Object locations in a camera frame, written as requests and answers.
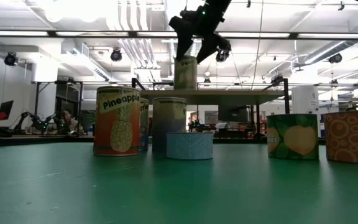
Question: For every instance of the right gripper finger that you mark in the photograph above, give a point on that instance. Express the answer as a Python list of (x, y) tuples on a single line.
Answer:
[(211, 45), (182, 34)]

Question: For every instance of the olive green pear can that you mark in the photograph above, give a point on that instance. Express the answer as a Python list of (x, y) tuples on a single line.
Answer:
[(185, 74)]

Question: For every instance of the tall blue-grey can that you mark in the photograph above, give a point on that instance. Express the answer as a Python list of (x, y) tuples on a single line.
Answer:
[(168, 118)]

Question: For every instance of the short light blue chevron can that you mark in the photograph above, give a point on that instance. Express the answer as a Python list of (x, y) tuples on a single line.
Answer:
[(190, 146)]

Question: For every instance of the blue cherries can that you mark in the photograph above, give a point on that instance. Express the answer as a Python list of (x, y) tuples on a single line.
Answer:
[(145, 130)]

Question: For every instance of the orange pineapple can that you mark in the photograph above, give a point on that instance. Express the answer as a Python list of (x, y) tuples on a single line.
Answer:
[(117, 124)]

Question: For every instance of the green peach can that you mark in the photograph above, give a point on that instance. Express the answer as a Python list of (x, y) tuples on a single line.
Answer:
[(292, 138)]

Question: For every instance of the orange circle pattern can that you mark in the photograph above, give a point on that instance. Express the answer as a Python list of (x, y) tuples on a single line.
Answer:
[(353, 137)]

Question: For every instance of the black ceiling spotlight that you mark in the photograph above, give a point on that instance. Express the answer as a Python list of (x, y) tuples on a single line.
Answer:
[(116, 55), (222, 56), (11, 59), (335, 58)]

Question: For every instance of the black overhead light bar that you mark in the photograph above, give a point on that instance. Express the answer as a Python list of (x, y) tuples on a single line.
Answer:
[(132, 34)]

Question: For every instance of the white round column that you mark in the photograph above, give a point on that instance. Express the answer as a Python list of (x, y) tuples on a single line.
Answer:
[(304, 99)]

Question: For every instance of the potted green plant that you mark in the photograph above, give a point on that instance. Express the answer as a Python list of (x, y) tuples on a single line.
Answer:
[(89, 119)]

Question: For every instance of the person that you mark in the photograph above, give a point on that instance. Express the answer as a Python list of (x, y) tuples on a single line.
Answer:
[(68, 121)]

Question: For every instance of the black background robot arms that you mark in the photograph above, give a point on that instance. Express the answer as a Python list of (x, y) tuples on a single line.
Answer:
[(37, 123)]

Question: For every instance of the black background frame rig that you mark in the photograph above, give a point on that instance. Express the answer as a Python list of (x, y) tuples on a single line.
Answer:
[(80, 105)]

